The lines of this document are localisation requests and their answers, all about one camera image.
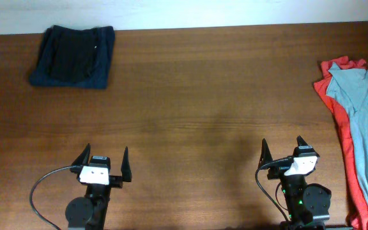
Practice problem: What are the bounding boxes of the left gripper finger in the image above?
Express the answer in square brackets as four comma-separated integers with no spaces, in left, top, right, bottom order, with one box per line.
[72,143,91,166]
[121,146,132,182]

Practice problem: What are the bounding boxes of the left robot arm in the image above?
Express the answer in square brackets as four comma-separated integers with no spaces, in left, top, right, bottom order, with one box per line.
[65,144,132,230]

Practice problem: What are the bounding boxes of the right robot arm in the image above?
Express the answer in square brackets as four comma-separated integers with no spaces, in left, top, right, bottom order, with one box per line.
[255,136,332,230]

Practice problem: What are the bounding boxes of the red t-shirt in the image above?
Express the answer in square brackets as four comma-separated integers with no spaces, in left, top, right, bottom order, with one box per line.
[314,56,368,229]

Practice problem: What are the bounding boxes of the folded dark navy garment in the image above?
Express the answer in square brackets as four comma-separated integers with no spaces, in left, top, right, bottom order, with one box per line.
[29,25,116,89]

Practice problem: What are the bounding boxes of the left black cable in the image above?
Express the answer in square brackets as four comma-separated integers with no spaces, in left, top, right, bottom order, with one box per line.
[29,165,82,230]

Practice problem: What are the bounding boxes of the black cable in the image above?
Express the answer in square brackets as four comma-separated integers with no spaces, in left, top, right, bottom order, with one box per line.
[29,165,82,230]
[254,158,292,224]

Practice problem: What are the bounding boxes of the right black cable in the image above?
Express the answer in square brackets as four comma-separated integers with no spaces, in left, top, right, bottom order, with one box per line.
[254,158,292,224]

